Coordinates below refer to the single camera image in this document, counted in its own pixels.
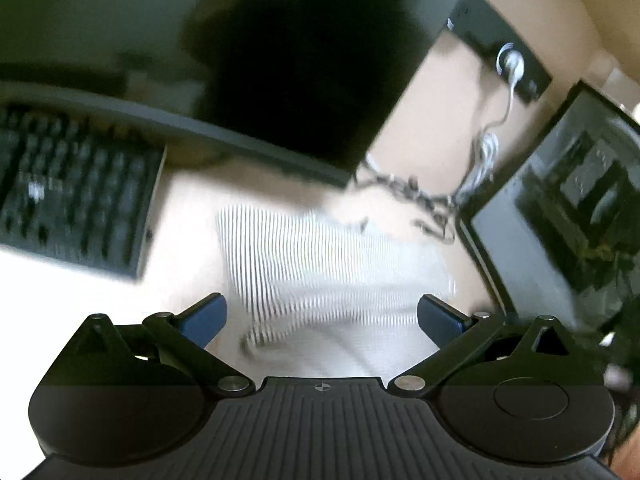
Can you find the striped grey garment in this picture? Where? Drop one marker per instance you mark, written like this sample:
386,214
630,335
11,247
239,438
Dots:
325,270

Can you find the black power socket rail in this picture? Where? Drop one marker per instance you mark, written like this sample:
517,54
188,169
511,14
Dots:
480,15

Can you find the black keyboard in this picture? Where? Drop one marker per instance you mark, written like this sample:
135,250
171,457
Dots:
75,190

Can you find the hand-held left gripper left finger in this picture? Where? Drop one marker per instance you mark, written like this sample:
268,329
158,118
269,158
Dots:
205,320

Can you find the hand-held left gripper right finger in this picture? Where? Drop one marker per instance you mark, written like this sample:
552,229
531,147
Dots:
440,322

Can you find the black computer monitor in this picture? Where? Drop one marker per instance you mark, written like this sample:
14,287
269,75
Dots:
100,10

